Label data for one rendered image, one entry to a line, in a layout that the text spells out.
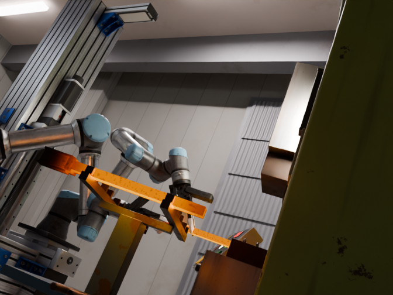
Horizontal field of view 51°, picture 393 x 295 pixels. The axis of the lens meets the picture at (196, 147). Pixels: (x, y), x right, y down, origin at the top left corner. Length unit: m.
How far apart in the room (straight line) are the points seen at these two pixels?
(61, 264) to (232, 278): 0.90
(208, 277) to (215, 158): 3.48
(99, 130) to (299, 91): 0.81
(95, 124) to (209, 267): 0.75
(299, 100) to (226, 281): 0.75
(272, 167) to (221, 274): 0.47
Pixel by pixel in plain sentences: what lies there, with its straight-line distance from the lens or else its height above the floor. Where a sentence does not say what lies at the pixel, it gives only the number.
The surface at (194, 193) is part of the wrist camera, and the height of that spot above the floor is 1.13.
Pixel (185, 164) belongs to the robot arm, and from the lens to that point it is 1.66.
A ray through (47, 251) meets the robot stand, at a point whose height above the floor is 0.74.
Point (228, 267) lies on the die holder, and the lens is 1.31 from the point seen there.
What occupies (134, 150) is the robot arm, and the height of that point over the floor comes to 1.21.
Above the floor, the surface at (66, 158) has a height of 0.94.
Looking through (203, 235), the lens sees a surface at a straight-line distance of 1.56.
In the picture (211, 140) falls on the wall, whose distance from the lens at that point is 4.89.
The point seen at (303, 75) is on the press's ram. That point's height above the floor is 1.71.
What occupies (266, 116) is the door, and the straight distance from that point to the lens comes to 4.72.
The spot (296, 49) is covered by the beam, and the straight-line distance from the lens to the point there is 4.47.
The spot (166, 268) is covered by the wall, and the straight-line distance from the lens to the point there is 4.44.
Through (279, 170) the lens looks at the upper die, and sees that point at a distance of 1.56.
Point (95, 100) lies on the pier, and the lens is 6.25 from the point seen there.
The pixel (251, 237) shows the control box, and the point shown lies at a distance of 2.00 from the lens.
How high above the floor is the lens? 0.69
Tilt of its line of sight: 22 degrees up
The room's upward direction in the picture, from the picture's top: 23 degrees clockwise
